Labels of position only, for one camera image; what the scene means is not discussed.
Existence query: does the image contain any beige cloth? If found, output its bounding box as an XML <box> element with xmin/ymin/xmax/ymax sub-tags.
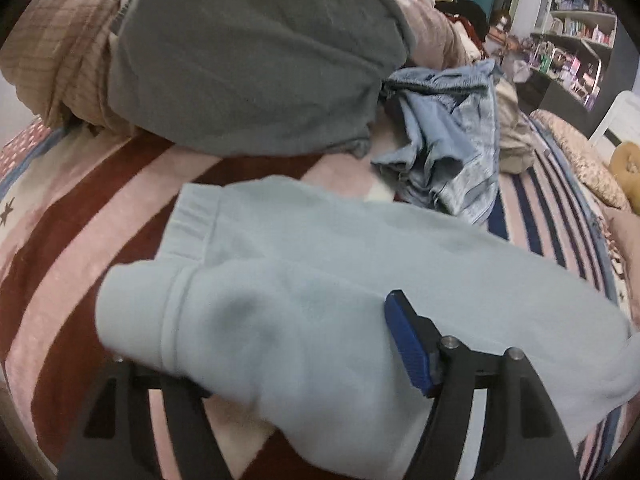
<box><xmin>494</xmin><ymin>78</ymin><xmax>538</xmax><ymax>176</ymax></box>

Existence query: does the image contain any brown plush toy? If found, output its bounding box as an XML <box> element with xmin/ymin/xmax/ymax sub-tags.
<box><xmin>608</xmin><ymin>141</ymin><xmax>640</xmax><ymax>200</ymax></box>

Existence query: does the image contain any dark desk with clutter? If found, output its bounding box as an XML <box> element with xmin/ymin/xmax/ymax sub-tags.
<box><xmin>500</xmin><ymin>35</ymin><xmax>606</xmax><ymax>131</ymax></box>

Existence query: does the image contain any plaid beige quilt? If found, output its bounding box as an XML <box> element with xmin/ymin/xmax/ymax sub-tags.
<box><xmin>0</xmin><ymin>0</ymin><xmax>166</xmax><ymax>137</ymax></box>

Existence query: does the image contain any light blue sweatshirt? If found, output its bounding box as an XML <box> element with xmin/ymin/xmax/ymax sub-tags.
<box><xmin>95</xmin><ymin>174</ymin><xmax>640</xmax><ymax>480</ymax></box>

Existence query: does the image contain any striped blanket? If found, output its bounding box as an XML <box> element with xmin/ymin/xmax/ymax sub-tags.
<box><xmin>0</xmin><ymin>115</ymin><xmax>640</xmax><ymax>480</ymax></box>

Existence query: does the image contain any grey garment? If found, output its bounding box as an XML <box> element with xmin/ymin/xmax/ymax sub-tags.
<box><xmin>107</xmin><ymin>0</ymin><xmax>418</xmax><ymax>159</ymax></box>

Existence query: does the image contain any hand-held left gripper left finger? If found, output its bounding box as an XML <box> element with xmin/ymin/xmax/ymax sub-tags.
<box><xmin>56</xmin><ymin>355</ymin><xmax>234</xmax><ymax>480</ymax></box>

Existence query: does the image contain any floral pillow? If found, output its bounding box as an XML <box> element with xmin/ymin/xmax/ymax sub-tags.
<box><xmin>529</xmin><ymin>109</ymin><xmax>632</xmax><ymax>211</ymax></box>

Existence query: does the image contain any white chair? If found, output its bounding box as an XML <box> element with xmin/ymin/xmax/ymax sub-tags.
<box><xmin>588</xmin><ymin>90</ymin><xmax>640</xmax><ymax>147</ymax></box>

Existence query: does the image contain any pink fleece blanket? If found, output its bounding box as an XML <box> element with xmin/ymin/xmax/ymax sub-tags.
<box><xmin>372</xmin><ymin>0</ymin><xmax>487</xmax><ymax>68</ymax></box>

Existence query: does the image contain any blue denim garment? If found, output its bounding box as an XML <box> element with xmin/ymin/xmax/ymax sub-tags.
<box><xmin>370</xmin><ymin>58</ymin><xmax>502</xmax><ymax>227</ymax></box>

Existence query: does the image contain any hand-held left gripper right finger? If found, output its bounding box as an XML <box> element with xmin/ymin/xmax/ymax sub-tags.
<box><xmin>384</xmin><ymin>289</ymin><xmax>582</xmax><ymax>480</ymax></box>

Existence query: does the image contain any bookshelf with books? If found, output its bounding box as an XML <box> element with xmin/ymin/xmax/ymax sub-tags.
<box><xmin>529</xmin><ymin>0</ymin><xmax>619</xmax><ymax>51</ymax></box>

